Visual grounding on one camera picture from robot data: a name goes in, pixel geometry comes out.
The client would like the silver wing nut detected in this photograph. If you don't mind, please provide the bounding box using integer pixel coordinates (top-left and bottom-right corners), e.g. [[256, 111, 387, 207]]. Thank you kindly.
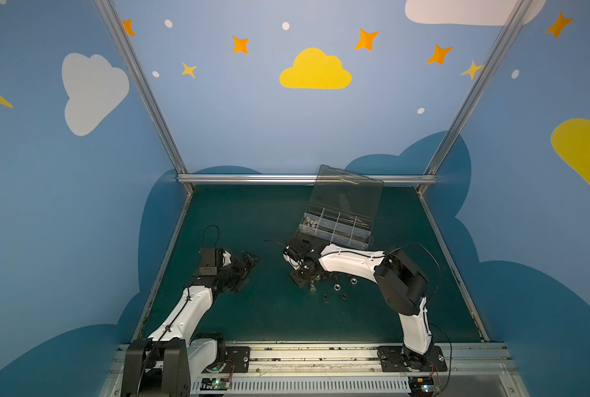
[[304, 217, 319, 228]]

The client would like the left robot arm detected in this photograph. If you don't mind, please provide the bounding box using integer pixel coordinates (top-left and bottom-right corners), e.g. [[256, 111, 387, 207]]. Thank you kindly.
[[121, 247, 260, 396]]

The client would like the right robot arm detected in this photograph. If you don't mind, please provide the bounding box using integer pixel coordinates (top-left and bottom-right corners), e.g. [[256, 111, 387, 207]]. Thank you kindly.
[[283, 238, 447, 372]]

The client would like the clear plastic organizer box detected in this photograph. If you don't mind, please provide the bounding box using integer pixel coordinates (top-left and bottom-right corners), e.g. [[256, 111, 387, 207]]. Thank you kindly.
[[297, 165, 384, 251]]

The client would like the left circuit board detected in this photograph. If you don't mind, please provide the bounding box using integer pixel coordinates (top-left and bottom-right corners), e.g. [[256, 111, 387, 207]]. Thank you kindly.
[[199, 378, 232, 392]]

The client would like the circuit board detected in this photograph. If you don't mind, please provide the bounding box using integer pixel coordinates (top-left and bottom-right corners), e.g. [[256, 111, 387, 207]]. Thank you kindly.
[[199, 378, 232, 392], [408, 377, 441, 397]]

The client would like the right circuit board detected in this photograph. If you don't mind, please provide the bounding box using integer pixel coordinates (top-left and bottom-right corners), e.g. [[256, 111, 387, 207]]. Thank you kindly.
[[408, 377, 441, 397]]

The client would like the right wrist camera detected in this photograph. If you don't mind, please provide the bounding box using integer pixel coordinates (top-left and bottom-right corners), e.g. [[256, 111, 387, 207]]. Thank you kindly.
[[283, 246, 303, 270]]

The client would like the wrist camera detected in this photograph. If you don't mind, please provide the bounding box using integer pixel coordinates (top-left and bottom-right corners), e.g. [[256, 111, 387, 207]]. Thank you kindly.
[[283, 246, 303, 270], [196, 247, 232, 276]]

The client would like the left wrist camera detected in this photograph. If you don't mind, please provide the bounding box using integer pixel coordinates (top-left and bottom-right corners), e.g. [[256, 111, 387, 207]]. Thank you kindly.
[[196, 247, 232, 276]]

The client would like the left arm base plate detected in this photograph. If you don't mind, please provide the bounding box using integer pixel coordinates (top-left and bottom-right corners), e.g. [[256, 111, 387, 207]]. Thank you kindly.
[[206, 346, 250, 374]]

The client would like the rear aluminium frame bar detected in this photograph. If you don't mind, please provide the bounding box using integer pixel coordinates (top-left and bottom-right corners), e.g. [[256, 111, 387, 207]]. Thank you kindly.
[[177, 173, 437, 185]]

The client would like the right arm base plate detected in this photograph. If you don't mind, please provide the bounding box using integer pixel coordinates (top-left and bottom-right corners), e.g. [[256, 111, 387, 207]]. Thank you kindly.
[[377, 345, 448, 372]]

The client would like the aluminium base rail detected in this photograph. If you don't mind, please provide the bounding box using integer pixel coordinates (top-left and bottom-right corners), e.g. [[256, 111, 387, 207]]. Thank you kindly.
[[100, 341, 528, 396]]

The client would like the left aluminium frame post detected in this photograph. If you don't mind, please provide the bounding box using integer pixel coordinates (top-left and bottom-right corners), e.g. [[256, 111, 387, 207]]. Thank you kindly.
[[94, 0, 193, 195]]

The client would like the aluminium frame post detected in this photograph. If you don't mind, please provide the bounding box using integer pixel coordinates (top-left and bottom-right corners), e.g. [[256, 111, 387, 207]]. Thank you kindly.
[[94, 0, 193, 195], [417, 0, 534, 197]]

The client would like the right aluminium frame post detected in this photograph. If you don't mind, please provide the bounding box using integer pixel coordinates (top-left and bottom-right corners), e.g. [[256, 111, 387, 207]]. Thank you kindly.
[[417, 0, 534, 197]]

